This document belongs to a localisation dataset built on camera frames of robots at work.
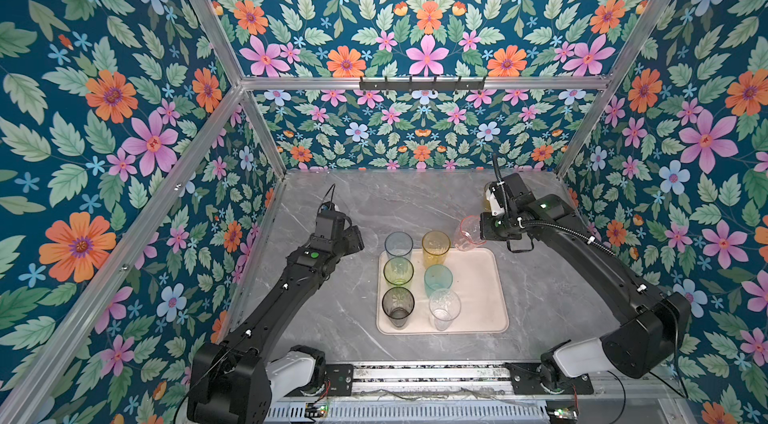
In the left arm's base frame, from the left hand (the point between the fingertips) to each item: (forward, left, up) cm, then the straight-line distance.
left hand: (356, 228), depth 82 cm
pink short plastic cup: (-2, -32, -2) cm, 32 cm away
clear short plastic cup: (-18, -24, -18) cm, 35 cm away
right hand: (-4, -35, +3) cm, 35 cm away
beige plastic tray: (-11, -36, -18) cm, 42 cm away
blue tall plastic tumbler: (-2, -12, -7) cm, 14 cm away
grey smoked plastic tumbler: (-19, -11, -9) cm, 24 cm away
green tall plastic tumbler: (-8, -11, -11) cm, 18 cm away
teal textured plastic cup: (-9, -23, -15) cm, 29 cm away
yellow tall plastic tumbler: (-2, -23, -9) cm, 24 cm away
